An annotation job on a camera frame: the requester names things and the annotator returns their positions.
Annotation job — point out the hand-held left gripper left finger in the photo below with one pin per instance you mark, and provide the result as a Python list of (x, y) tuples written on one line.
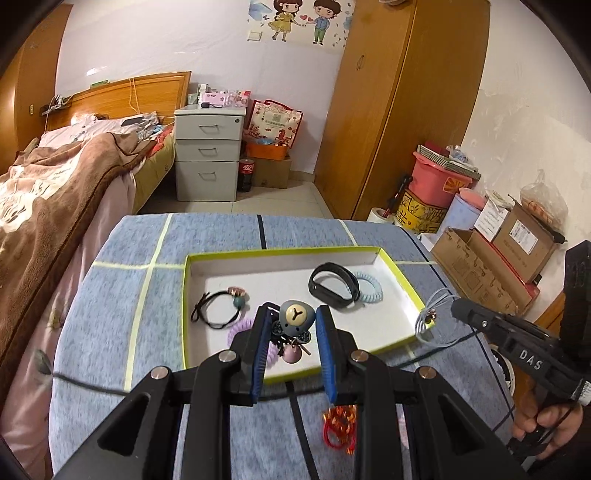
[(258, 350)]

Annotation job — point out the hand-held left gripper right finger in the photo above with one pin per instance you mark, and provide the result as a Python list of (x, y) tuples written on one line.
[(325, 355)]

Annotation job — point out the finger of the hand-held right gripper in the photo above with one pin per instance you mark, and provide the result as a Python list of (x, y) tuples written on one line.
[(475, 318)]

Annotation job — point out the black wristband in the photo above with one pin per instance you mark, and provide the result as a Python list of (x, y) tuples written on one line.
[(323, 293)]

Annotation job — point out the white tray yellow rim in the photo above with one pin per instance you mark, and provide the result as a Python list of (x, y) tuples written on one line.
[(277, 277)]

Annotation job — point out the person's right hand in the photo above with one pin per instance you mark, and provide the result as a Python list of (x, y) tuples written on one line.
[(558, 424)]

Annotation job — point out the open flat cardboard box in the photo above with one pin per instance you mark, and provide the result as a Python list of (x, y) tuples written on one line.
[(475, 267)]

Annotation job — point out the labelled cardboard box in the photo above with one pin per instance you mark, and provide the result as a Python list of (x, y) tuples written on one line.
[(526, 240)]

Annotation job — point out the light blue container pink lid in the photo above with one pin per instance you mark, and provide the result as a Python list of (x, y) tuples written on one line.
[(464, 214)]

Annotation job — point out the yellow patterned tin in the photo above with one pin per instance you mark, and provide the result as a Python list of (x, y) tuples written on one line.
[(420, 214)]

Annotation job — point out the clear plastic bag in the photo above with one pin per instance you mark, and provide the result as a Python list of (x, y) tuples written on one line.
[(545, 203)]

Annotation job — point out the white tape roll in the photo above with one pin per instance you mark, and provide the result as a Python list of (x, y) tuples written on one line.
[(381, 216)]

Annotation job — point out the pink plastic bucket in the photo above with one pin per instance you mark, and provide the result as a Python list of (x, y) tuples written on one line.
[(434, 184)]

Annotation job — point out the red and black stick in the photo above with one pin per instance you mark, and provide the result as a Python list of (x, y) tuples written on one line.
[(399, 196)]

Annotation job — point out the striped flat box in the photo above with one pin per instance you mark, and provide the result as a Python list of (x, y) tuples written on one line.
[(448, 159)]

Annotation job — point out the cola bottle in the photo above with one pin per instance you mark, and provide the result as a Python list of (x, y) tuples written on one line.
[(246, 175)]

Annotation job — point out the small plain cardboard box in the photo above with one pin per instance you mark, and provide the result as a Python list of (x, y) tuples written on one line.
[(272, 174)]

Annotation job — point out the grey three-drawer nightstand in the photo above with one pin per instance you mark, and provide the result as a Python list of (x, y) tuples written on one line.
[(207, 180)]

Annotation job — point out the bed with brown blanket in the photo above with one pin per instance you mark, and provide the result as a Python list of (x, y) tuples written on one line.
[(106, 240)]

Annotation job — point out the orange box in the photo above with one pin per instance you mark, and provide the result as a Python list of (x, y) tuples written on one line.
[(268, 152)]

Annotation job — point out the large wooden wardrobe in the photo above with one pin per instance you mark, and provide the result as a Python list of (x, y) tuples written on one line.
[(392, 115)]

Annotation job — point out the red and white gift bag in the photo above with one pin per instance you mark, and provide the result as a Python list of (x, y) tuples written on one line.
[(272, 122)]

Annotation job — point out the pink floral box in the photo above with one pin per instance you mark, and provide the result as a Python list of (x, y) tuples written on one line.
[(226, 98)]

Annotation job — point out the brown blanket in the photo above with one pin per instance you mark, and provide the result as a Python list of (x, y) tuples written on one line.
[(55, 194)]

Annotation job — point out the wooden headboard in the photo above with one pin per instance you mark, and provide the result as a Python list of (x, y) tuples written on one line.
[(152, 92)]

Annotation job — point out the white light switch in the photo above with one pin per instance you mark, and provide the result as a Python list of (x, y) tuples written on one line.
[(254, 37)]

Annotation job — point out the dark wall shelf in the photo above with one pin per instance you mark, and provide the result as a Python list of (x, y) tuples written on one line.
[(55, 105)]

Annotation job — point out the cartoon couple wall poster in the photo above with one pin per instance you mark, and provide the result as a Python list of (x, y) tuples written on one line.
[(300, 23)]

